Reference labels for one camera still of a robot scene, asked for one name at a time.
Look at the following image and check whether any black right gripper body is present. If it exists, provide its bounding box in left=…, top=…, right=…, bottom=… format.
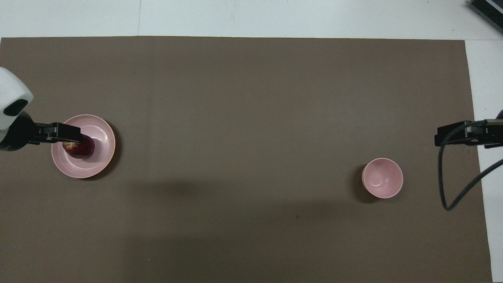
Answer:
left=470, top=119, right=503, bottom=149

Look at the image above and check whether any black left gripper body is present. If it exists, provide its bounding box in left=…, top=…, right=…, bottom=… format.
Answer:
left=0, top=111, right=40, bottom=152

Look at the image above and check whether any dark red apple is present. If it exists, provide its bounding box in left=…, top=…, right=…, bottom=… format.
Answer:
left=62, top=136, right=95, bottom=159

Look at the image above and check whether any pink plate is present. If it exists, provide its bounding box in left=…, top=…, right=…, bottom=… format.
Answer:
left=51, top=114, right=116, bottom=179

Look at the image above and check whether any pink bowl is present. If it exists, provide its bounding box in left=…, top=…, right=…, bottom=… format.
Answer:
left=362, top=158, right=404, bottom=199

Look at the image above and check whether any grey ribbed metal device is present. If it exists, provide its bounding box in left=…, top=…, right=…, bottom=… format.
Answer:
left=467, top=0, right=503, bottom=34

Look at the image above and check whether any brown table mat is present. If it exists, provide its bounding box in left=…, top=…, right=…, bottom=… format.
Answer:
left=0, top=36, right=494, bottom=283

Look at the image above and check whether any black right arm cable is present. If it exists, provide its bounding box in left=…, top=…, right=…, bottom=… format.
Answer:
left=438, top=119, right=503, bottom=211

